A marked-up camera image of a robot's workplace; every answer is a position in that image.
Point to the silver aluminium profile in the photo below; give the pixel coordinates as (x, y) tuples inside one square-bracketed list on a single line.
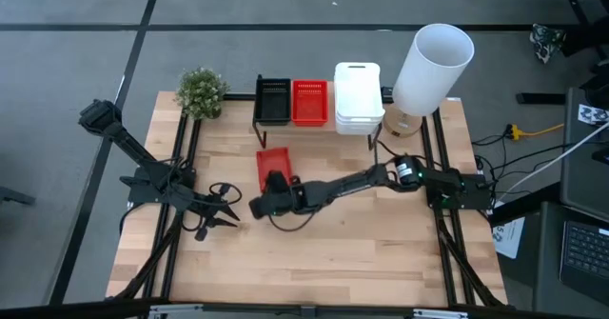
[(181, 312)]

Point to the white cylindrical lamp shade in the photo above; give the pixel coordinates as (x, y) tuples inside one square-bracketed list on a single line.
[(428, 71)]

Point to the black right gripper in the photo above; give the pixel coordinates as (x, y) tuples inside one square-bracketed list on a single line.
[(280, 204)]

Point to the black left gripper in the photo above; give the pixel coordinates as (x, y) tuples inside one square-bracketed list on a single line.
[(204, 212)]

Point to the black camera stand bar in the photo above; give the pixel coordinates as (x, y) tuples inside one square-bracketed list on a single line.
[(71, 309)]

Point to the white sticker with black print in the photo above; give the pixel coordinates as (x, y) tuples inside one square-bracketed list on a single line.
[(592, 114)]

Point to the person's shoe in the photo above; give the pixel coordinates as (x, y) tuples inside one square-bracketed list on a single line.
[(547, 43)]

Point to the black aluminium crossbar rail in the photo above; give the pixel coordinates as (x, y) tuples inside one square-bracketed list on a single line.
[(238, 96)]

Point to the white paper sheet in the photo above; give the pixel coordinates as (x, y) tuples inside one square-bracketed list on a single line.
[(509, 238)]

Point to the black plastic basket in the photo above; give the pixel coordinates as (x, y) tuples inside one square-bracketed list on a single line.
[(272, 102)]

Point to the black laptop keyboard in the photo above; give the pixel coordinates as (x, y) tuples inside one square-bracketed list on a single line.
[(587, 252)]

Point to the red plastic basket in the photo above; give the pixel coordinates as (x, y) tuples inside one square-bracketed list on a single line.
[(309, 105), (273, 159)]

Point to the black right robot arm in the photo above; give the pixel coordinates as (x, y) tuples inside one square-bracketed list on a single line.
[(352, 183)]

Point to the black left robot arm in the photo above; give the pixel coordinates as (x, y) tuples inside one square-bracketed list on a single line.
[(138, 154)]

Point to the grey chair foot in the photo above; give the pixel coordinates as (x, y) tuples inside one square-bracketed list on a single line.
[(14, 196)]

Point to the black side table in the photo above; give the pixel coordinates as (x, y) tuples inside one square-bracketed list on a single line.
[(547, 262)]

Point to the black slanted desk beam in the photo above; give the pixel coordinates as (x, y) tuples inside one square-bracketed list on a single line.
[(523, 205)]

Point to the small green potted plant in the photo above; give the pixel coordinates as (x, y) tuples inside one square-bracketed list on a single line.
[(202, 93)]

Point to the black floor bar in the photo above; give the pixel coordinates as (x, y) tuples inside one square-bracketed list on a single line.
[(542, 98)]

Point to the person's leg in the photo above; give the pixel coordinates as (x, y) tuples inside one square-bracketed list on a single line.
[(587, 38)]

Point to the black aluminium frame rails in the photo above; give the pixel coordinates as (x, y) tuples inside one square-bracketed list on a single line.
[(167, 276), (447, 271)]

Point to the wooden shelf with black frame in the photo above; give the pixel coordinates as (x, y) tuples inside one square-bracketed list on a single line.
[(331, 105)]

